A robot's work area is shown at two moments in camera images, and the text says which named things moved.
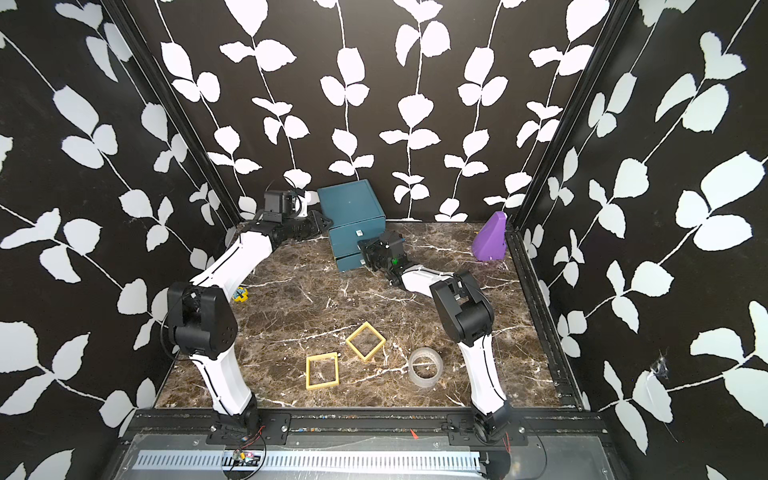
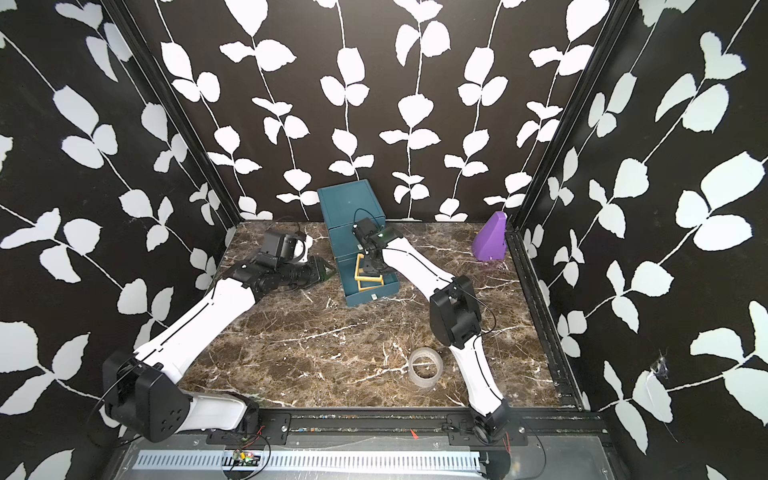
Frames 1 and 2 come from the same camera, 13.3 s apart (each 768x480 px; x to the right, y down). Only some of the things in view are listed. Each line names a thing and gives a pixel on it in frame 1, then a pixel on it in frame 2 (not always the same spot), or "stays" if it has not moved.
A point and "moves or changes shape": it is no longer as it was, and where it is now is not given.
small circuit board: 245,459 stays
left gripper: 317,225 → 318,271
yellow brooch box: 322,371 → 368,279
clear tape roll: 428,352 stays
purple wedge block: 489,241 stays
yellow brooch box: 365,341 → 358,271
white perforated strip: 411,461 stays
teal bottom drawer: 349,262 moves or changes shape
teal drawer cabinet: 353,213 stays
